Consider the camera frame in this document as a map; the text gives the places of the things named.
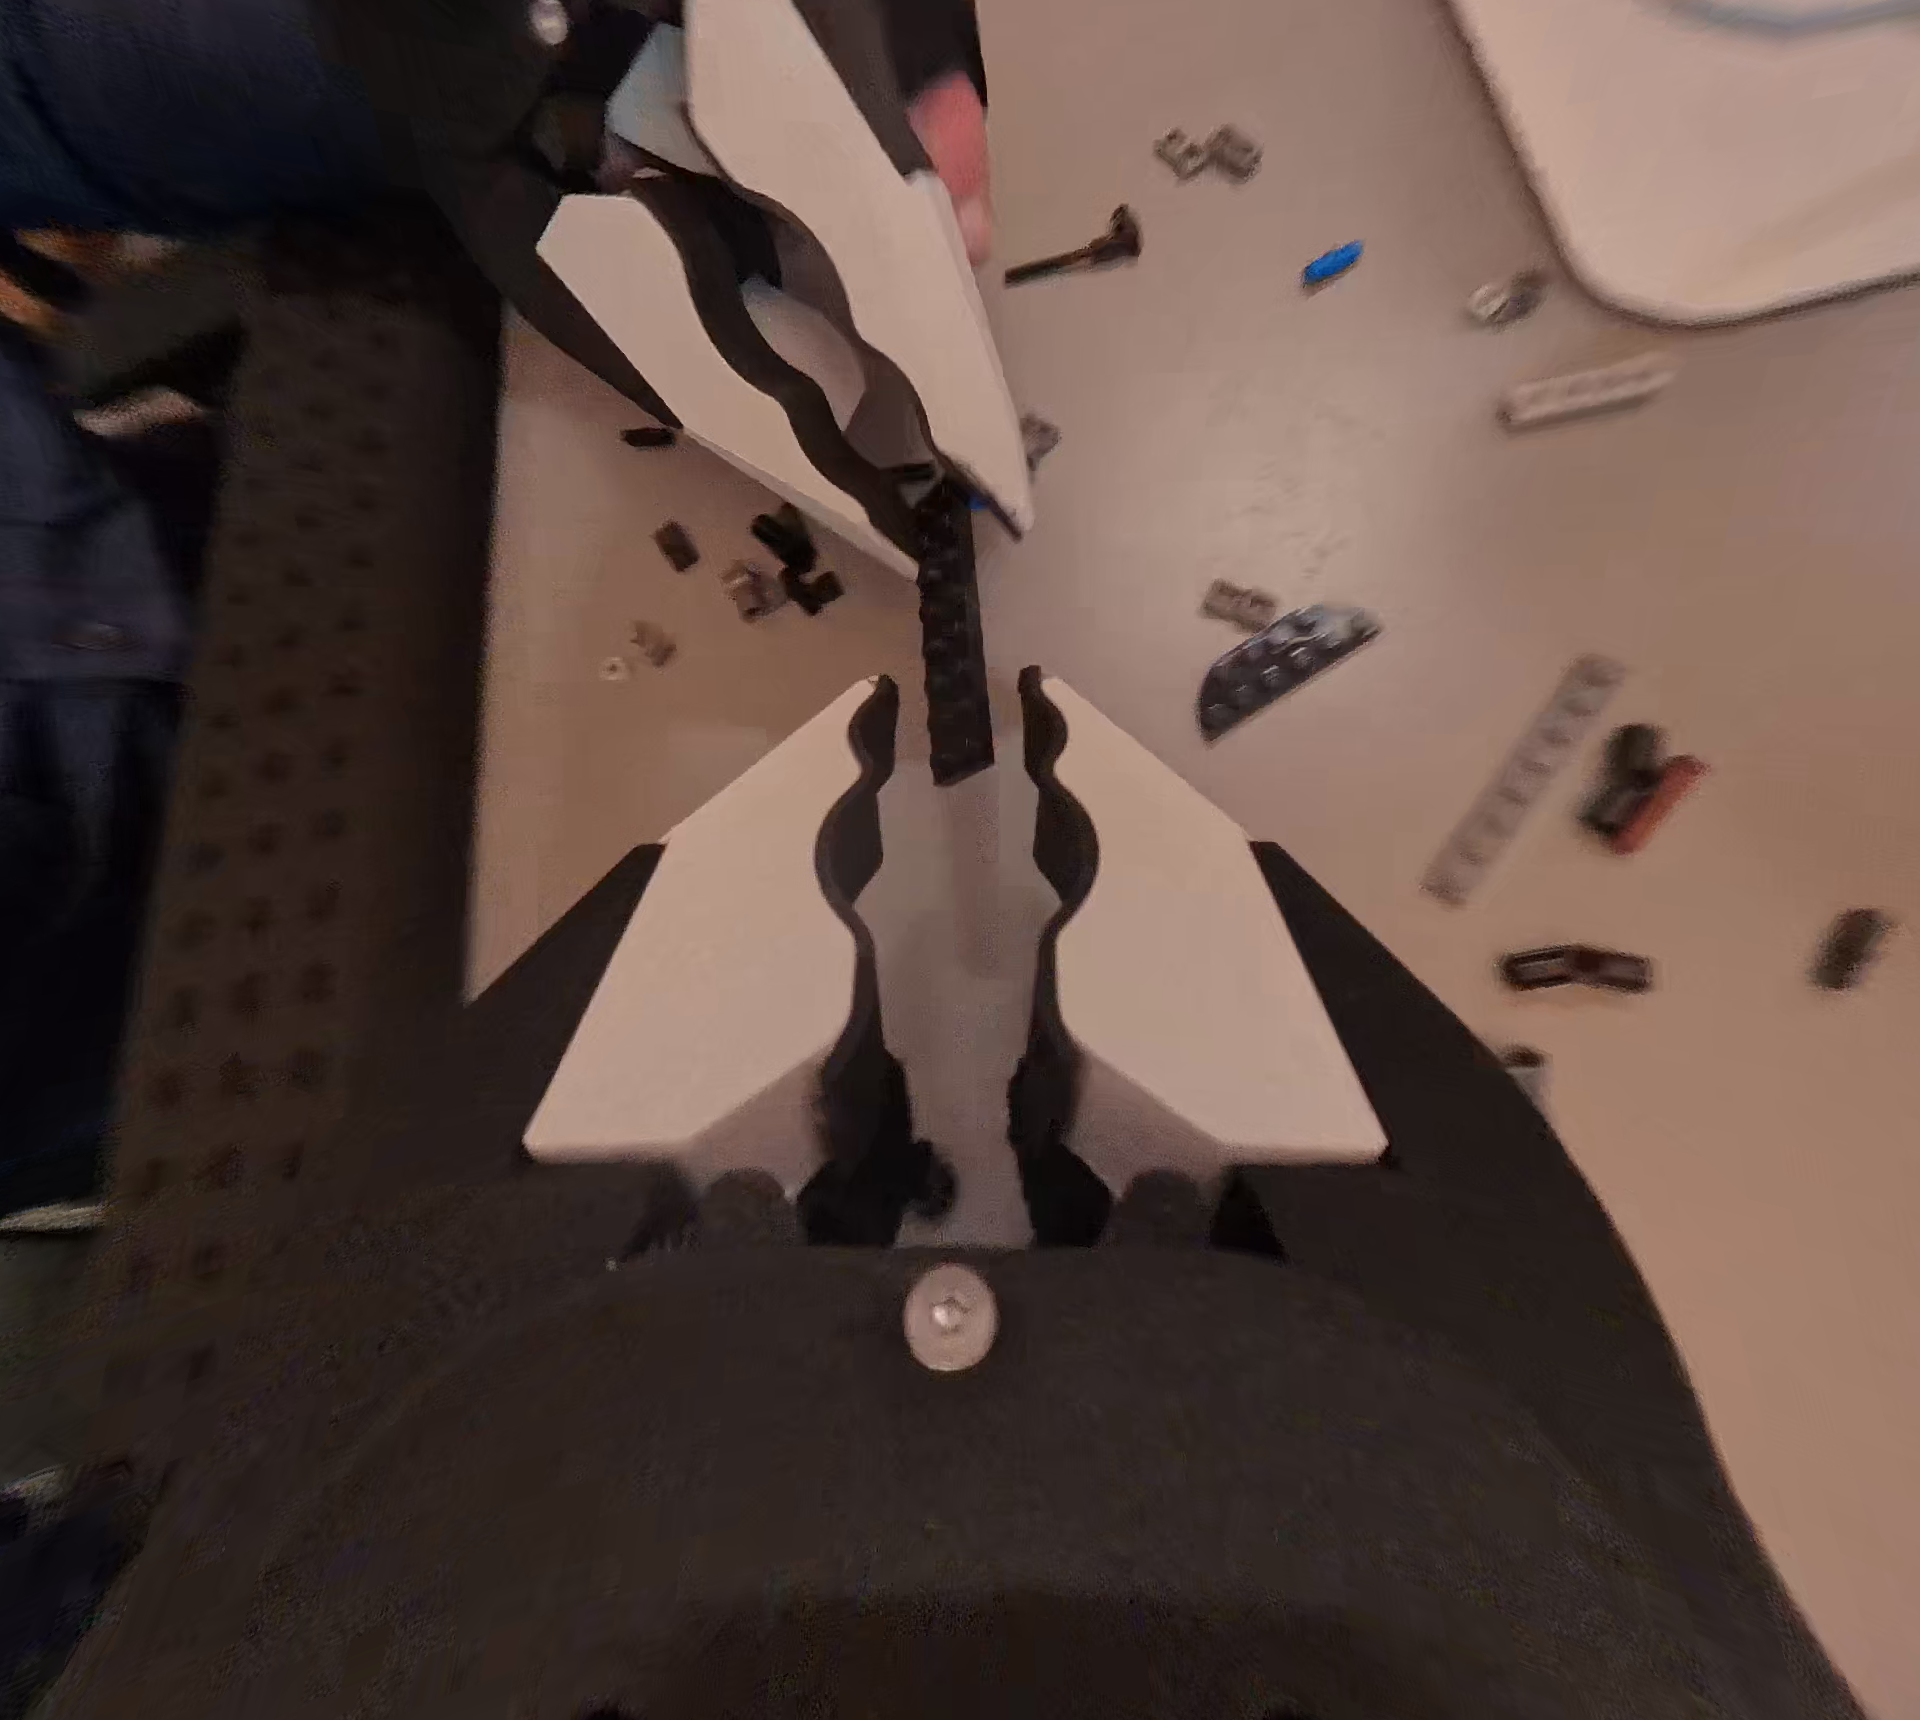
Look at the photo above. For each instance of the black long lego plate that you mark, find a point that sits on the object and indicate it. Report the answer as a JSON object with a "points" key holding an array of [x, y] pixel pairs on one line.
{"points": [[957, 671]]}

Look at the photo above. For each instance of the person's left hand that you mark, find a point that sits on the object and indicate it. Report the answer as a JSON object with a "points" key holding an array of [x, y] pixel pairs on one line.
{"points": [[952, 145]]}

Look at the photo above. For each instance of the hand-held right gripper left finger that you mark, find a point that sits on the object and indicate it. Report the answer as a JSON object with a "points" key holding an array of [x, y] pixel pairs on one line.
{"points": [[704, 1000]]}

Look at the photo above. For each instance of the scattered small lego pieces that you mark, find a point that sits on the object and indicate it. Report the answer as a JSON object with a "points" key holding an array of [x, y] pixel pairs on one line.
{"points": [[1110, 235]]}

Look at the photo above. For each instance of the white metal desk stand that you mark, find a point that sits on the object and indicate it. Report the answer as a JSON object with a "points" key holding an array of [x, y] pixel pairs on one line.
{"points": [[1694, 175]]}

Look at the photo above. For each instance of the long grey lego plate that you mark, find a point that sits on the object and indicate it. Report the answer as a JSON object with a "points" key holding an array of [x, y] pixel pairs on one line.
{"points": [[1522, 783]]}

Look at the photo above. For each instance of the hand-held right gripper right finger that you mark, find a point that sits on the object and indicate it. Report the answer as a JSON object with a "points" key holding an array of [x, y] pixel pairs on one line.
{"points": [[1214, 1000]]}

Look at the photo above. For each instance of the dark half-round lego plate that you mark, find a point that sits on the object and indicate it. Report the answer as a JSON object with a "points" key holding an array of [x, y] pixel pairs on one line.
{"points": [[1282, 679]]}

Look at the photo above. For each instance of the person's dark blue clothing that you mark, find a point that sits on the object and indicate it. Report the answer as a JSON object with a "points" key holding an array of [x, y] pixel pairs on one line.
{"points": [[75, 774]]}

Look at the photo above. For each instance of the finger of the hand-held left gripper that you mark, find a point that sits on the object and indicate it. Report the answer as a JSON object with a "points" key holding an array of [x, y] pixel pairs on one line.
{"points": [[644, 310], [840, 175]]}

